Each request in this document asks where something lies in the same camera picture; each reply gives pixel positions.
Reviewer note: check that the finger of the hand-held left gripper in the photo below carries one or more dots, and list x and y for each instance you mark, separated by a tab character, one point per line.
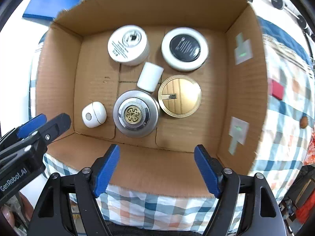
32	126
56	125

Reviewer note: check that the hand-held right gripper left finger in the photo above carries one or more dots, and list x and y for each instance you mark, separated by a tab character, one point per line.
107	169

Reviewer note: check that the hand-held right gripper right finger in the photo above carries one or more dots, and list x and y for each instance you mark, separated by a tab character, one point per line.
208	169

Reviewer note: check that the white earbud case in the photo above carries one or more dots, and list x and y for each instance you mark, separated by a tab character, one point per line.
93	114

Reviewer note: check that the round silver metal case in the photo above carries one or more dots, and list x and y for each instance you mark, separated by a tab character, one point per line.
135	113

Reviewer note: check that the cardboard box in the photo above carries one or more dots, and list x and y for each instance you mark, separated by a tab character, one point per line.
98	66

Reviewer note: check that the round gold tin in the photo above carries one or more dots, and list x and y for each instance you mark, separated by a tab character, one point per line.
179	95

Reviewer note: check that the small white cylinder bottle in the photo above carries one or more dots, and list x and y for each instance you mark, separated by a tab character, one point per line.
150	76

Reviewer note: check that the white jar with printed lid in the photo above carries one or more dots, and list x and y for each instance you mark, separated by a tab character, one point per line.
128	45

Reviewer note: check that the white jar with black lid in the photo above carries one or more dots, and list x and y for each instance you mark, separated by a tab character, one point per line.
184	49

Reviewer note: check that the person's left hand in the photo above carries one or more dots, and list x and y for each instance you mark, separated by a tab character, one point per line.
14	209

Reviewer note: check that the plaid blanket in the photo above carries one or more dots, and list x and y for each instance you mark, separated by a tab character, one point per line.
172	209

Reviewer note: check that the orange patterned cloth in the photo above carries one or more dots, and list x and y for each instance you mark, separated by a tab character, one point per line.
310	150

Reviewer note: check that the small red box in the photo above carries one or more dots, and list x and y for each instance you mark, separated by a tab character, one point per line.
276	89

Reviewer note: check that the small brown nut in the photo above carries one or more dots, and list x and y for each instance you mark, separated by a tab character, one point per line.
304	123

